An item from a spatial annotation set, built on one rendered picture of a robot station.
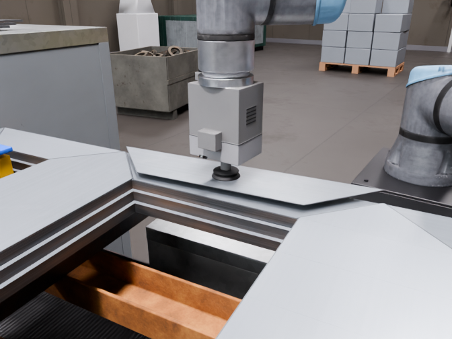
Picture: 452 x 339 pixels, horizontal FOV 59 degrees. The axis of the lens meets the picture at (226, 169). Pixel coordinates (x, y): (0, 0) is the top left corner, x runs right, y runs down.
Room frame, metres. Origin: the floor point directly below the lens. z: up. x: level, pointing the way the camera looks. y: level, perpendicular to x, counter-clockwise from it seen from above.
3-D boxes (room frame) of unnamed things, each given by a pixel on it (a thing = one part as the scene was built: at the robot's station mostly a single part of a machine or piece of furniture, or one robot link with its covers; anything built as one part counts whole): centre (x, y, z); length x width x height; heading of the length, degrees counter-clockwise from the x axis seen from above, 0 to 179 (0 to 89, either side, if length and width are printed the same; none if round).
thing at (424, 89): (0.79, -0.43, 0.94); 0.13 x 0.12 x 0.14; 15
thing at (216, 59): (0.54, 0.00, 1.05); 0.08 x 0.08 x 0.05
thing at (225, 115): (0.53, 0.01, 0.97); 0.10 x 0.09 x 0.16; 145
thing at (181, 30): (10.36, 0.35, 0.42); 2.13 x 1.95 x 0.84; 147
